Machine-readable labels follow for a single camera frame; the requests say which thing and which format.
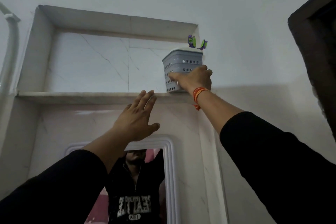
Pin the person's right thumb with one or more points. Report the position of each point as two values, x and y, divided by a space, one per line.
176 76

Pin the dark wooden door frame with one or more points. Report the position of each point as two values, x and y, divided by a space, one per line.
312 48

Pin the white marble shelf ledge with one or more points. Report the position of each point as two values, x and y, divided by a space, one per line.
86 97

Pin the person's right hand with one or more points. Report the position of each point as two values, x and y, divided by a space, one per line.
195 79

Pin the grey perforated plastic basket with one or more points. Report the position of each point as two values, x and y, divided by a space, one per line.
182 59

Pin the person's right forearm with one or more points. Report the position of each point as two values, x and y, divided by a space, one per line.
262 153

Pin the person's left thumb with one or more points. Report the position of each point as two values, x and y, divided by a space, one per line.
153 128

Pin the person's left little finger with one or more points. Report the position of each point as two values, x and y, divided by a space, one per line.
128 108

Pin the person's left forearm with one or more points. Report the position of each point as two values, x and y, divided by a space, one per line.
78 174

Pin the orange thread wrist band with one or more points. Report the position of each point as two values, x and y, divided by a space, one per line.
198 92

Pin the person's left middle finger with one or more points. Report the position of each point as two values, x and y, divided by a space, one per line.
148 101

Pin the purple green toothbrush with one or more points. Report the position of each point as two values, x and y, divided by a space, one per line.
203 44
192 41

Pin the person's left hand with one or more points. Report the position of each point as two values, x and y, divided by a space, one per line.
133 124

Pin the white wall pipe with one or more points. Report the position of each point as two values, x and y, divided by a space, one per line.
10 48

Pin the white framed wall mirror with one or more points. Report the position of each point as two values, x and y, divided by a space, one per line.
170 168

